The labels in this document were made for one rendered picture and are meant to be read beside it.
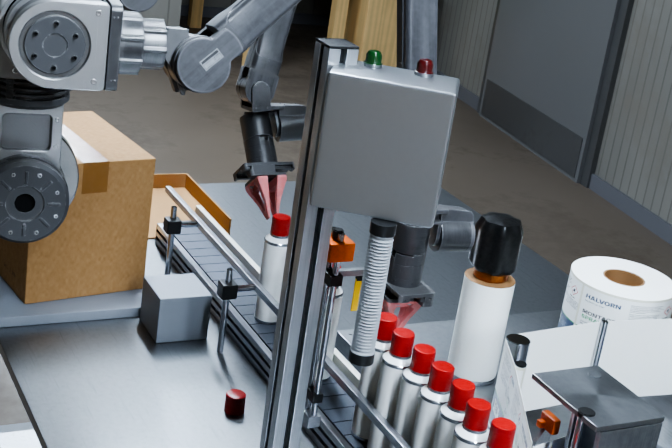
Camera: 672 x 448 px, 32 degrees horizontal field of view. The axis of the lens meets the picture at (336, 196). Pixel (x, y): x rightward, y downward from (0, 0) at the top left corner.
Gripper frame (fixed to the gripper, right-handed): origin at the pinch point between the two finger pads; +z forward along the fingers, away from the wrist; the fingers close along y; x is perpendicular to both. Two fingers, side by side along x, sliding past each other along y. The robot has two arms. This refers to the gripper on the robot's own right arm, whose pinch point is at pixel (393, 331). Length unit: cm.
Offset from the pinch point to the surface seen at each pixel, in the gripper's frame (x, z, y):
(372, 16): -272, 66, 508
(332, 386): 5.6, 13.4, 6.9
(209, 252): 7, 14, 63
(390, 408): 8.0, 4.2, -15.2
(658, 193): -301, 88, 256
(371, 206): 17.5, -29.1, -16.3
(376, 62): 16, -47, -9
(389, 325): 7.0, -6.6, -9.3
